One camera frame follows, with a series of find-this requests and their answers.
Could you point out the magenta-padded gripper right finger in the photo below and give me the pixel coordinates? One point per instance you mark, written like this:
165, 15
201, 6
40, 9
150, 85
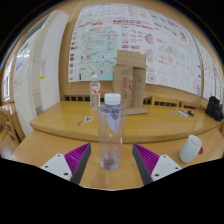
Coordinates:
148, 161

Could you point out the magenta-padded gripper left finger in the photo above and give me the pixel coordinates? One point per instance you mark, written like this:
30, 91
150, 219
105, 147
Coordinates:
76, 160

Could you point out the clear plastic water bottle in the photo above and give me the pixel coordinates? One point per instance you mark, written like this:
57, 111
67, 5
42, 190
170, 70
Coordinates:
111, 133

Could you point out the red-labelled small water bottle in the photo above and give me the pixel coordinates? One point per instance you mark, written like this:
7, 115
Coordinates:
95, 93

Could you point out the white mug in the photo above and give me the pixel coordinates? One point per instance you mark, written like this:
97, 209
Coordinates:
190, 149

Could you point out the marker pen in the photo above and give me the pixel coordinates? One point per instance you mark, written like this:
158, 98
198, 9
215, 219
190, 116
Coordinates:
182, 113

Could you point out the small black handheld device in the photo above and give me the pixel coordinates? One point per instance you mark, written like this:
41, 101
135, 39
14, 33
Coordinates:
190, 113

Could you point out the wooden chair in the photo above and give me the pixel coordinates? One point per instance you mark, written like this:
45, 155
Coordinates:
8, 126

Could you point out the brown cardboard box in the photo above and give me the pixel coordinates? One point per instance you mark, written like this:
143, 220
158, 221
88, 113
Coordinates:
128, 83

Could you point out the black bag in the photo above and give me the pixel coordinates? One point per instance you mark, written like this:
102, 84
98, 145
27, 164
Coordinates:
214, 108

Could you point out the narrow printed wall poster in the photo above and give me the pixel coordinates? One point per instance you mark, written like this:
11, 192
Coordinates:
213, 80

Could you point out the large printed wall poster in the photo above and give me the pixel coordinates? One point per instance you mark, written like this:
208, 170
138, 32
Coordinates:
133, 40

